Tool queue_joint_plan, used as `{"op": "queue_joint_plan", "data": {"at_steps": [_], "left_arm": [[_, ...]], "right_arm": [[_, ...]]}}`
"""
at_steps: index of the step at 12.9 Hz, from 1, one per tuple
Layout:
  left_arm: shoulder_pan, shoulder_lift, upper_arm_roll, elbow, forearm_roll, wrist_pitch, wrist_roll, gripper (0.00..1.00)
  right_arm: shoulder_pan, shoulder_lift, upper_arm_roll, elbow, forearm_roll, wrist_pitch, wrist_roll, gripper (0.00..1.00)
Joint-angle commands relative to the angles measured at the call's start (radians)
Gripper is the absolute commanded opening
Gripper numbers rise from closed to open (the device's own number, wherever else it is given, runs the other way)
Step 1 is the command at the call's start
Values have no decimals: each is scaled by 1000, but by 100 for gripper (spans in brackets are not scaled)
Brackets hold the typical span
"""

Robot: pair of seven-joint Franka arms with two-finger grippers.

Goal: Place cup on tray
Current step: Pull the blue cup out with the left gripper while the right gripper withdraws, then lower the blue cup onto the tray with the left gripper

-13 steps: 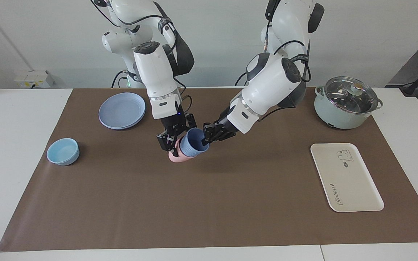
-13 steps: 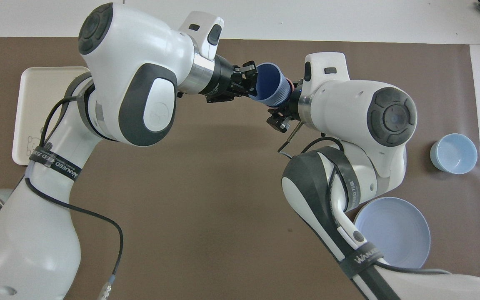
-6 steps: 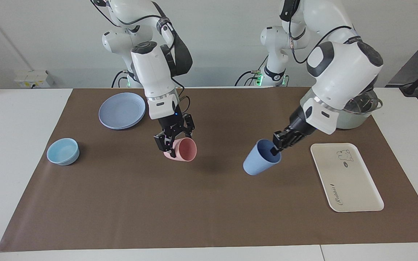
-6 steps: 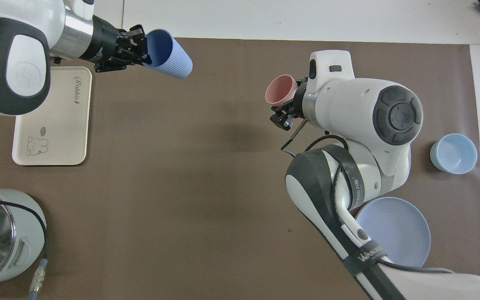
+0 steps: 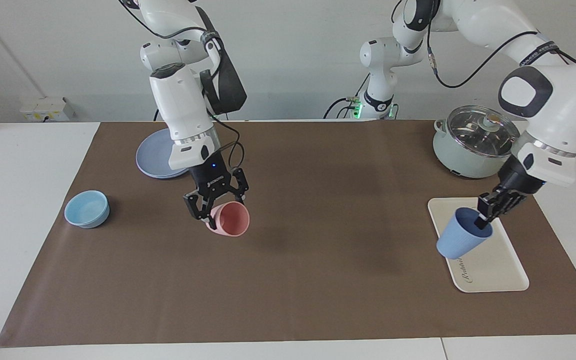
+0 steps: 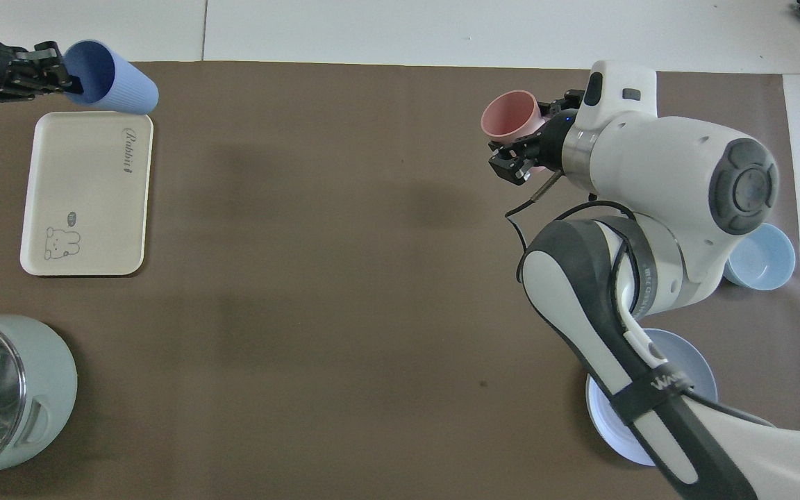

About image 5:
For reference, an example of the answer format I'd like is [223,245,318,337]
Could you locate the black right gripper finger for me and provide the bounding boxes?
[184,192,214,222]
[228,168,250,203]

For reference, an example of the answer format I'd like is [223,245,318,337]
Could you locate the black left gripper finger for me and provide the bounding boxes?
[477,189,506,213]
[474,194,526,231]

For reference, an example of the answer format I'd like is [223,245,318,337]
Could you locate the pink plastic cup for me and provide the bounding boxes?
[205,201,250,237]

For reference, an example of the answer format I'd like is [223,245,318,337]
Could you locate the blue plastic cup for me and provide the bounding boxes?
[436,207,494,260]

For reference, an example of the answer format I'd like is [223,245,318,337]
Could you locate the cream rabbit print tray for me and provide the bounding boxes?
[427,197,530,293]

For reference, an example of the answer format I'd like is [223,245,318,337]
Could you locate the pale green cooking pot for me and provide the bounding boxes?
[433,105,521,179]

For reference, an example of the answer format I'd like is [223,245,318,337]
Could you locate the pale blue plate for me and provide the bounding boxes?
[136,127,191,180]

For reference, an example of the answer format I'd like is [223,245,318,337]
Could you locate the glass pot lid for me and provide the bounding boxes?
[446,105,521,159]

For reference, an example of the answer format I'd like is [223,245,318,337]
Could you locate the brown table mat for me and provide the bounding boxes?
[0,120,576,348]

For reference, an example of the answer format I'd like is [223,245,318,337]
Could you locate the light blue bowl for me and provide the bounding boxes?
[64,190,110,229]

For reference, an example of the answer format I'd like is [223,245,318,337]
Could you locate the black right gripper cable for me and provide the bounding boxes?
[208,115,245,169]

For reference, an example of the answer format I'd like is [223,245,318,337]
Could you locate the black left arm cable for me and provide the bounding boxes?
[425,30,576,90]

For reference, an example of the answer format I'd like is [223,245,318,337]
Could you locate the black left base cables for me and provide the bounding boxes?
[324,75,370,120]

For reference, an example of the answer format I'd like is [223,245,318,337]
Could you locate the white wall power strip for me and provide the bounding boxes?
[19,97,76,122]

